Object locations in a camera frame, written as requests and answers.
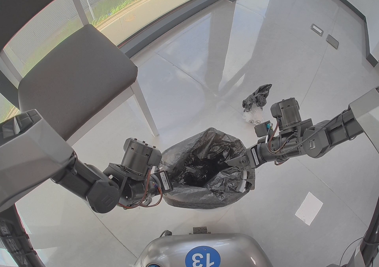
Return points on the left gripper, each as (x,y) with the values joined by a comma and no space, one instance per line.
(165,181)

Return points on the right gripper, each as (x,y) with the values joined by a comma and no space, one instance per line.
(268,151)

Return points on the black plastic bag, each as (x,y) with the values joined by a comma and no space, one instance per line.
(204,197)

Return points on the black plastic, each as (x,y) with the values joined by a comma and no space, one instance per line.
(257,97)

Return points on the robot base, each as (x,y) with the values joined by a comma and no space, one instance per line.
(177,251)

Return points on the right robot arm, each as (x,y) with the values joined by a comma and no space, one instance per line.
(331,135)

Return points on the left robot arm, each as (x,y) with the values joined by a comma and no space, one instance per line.
(32,153)

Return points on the white trash bin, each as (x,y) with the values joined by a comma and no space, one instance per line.
(245,186)

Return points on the clear printed wrapper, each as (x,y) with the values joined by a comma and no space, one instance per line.
(253,117)

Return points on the grey chair with white legs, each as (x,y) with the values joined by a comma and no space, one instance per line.
(74,88)

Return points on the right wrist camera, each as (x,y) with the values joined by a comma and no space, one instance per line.
(262,129)

